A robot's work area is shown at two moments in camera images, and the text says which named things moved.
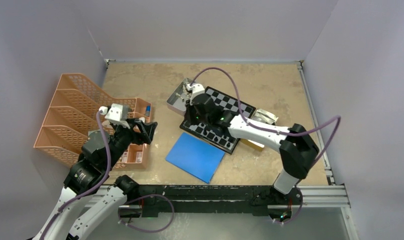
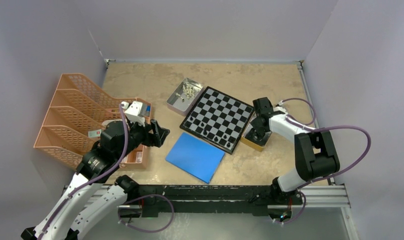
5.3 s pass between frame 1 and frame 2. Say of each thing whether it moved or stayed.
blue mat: stayed
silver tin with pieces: stayed
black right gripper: moved
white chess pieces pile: stayed
